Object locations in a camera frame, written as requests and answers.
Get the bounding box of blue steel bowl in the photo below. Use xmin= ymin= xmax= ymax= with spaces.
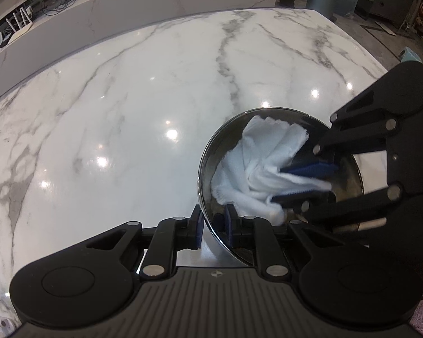
xmin=198 ymin=107 xmax=364 ymax=264

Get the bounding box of white cloth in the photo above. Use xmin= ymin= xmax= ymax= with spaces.
xmin=211 ymin=115 xmax=332 ymax=226

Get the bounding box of small blue stool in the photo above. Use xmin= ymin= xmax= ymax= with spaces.
xmin=399 ymin=46 xmax=422 ymax=63

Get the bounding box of white wifi router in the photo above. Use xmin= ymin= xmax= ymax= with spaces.
xmin=4 ymin=6 xmax=33 ymax=44

